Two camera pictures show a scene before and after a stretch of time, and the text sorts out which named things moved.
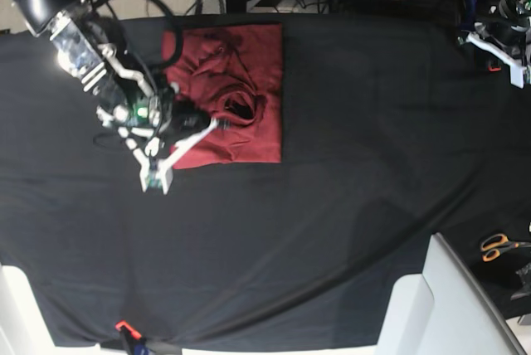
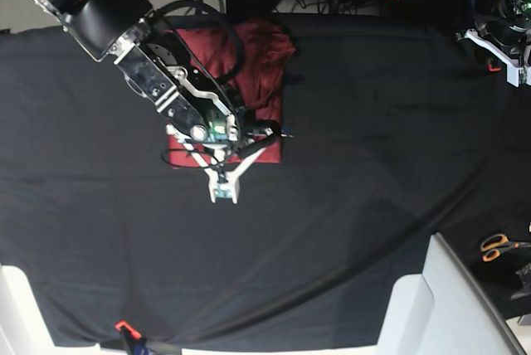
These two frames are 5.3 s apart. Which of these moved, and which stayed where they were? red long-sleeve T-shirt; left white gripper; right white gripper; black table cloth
Moved: left white gripper
Stayed: right white gripper; red long-sleeve T-shirt; black table cloth
